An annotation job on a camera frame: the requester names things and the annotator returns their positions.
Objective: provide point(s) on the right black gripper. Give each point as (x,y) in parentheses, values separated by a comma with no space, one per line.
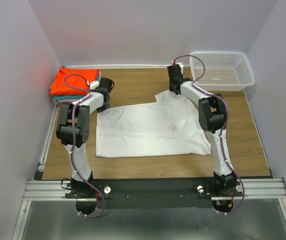
(169,85)

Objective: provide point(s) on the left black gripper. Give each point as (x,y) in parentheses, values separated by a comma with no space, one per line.
(99,109)

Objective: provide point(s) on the white t shirt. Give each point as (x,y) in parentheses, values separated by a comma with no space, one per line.
(168,126)

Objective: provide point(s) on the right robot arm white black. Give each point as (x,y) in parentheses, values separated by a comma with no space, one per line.
(213,115)

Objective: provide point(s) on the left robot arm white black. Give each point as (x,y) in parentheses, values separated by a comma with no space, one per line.
(73,131)

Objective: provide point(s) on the teal folded t shirt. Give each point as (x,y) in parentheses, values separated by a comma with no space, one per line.
(96,77)

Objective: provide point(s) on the pink folded t shirt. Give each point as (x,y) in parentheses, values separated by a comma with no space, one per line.
(65,100)

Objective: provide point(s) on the white back edge strip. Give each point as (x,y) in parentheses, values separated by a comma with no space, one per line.
(117,66)

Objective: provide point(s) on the orange folded t shirt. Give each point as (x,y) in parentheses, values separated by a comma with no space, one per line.
(58,88)

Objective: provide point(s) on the white plastic basket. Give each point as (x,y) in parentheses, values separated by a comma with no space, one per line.
(221,70)

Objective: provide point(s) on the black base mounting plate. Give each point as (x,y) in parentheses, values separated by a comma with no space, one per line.
(151,193)

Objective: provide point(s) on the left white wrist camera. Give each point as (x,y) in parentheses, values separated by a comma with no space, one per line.
(93,85)

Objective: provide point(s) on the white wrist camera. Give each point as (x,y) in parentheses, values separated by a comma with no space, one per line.
(93,85)
(180,64)

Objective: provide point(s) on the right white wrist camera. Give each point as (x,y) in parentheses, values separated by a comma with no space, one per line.
(180,64)

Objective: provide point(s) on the aluminium frame rail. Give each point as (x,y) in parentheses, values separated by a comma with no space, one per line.
(253,166)

